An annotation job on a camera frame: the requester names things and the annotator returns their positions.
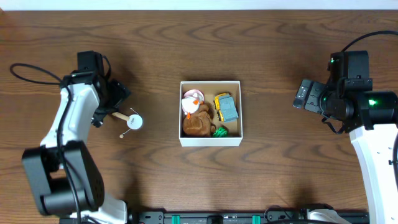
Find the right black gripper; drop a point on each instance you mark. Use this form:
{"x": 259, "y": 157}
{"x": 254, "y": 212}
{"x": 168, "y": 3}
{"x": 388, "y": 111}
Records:
{"x": 312, "y": 103}

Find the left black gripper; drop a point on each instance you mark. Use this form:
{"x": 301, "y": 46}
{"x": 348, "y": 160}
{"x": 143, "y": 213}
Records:
{"x": 117, "y": 94}

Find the grey yellow toy truck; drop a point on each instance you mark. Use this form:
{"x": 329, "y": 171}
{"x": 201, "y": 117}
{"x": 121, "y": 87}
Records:
{"x": 225, "y": 108}

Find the pink white duck toy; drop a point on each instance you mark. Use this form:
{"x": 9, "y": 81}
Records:
{"x": 191, "y": 101}

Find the green round toy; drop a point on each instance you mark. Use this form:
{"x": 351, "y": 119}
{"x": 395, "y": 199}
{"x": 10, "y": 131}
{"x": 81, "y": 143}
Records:
{"x": 221, "y": 132}

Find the white cardboard box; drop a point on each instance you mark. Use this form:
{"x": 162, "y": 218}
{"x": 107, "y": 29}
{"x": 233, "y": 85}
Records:
{"x": 210, "y": 89}

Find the brown plush bear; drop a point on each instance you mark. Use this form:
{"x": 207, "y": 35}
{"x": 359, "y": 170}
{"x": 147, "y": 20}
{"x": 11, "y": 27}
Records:
{"x": 199, "y": 124}

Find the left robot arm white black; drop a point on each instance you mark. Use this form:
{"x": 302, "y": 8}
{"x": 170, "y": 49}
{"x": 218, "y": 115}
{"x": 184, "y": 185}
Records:
{"x": 63, "y": 177}

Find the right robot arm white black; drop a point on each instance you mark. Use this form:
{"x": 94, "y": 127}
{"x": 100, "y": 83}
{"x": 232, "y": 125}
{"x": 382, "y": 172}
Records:
{"x": 370, "y": 119}

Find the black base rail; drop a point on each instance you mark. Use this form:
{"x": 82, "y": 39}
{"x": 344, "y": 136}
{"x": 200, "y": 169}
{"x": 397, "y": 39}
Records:
{"x": 319, "y": 213}

